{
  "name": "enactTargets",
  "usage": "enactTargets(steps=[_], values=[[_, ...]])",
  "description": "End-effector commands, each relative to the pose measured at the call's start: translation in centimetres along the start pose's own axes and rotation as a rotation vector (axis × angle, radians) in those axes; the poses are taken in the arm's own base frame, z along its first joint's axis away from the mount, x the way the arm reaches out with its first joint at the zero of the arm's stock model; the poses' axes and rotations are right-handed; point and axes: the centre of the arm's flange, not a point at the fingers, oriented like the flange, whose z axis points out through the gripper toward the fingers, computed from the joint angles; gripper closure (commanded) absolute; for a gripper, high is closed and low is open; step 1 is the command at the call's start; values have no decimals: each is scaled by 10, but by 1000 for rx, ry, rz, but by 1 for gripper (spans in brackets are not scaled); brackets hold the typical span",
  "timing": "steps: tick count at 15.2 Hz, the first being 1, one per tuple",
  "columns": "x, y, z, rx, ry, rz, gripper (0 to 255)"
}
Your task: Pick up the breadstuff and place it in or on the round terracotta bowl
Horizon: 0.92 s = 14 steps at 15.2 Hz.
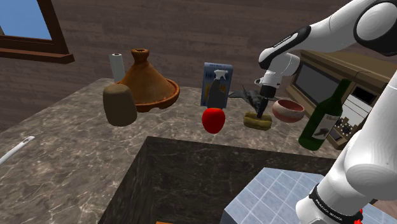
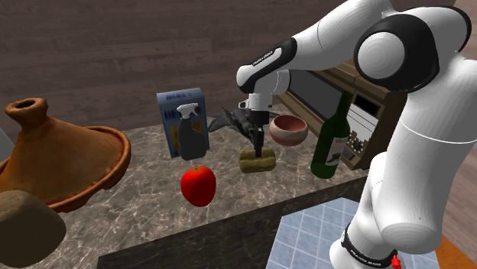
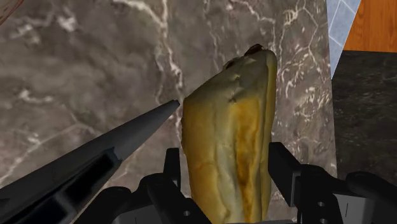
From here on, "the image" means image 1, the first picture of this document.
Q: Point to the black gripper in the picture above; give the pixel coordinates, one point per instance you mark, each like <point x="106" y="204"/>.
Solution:
<point x="267" y="91"/>

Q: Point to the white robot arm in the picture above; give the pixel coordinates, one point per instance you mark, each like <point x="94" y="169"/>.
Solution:
<point x="366" y="155"/>

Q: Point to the dark grey winged figure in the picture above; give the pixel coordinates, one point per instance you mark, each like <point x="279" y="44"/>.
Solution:
<point x="249" y="96"/>

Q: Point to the red and white bowl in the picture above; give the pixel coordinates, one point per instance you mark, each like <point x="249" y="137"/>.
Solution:
<point x="288" y="111"/>

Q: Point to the yellow sponge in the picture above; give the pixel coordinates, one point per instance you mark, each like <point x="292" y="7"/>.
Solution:
<point x="256" y="122"/>

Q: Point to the tan microwave oven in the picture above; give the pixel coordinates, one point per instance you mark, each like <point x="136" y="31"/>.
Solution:
<point x="313" y="80"/>

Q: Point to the grey spray bottle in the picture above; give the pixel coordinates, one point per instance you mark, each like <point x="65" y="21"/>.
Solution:
<point x="217" y="93"/>

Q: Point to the red apple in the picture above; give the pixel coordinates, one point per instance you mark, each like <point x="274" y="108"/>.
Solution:
<point x="213" y="120"/>

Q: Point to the blue box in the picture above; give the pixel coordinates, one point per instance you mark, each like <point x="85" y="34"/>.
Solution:
<point x="209" y="69"/>

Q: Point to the green wine bottle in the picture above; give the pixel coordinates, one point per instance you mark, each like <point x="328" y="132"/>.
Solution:
<point x="322" y="121"/>

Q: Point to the tiled robot stand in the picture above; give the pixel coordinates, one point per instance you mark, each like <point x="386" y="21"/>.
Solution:
<point x="273" y="198"/>

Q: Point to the brown clay tagine pot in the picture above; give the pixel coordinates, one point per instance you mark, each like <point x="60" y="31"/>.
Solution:
<point x="147" y="80"/>

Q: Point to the brown rounded bread loaf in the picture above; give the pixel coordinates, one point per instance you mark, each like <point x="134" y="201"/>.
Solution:
<point x="119" y="105"/>

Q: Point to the white paper towel roll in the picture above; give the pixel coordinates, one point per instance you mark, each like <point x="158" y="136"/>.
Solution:
<point x="117" y="66"/>

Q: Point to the brown framed window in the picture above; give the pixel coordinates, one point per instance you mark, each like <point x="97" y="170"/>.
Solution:
<point x="28" y="18"/>

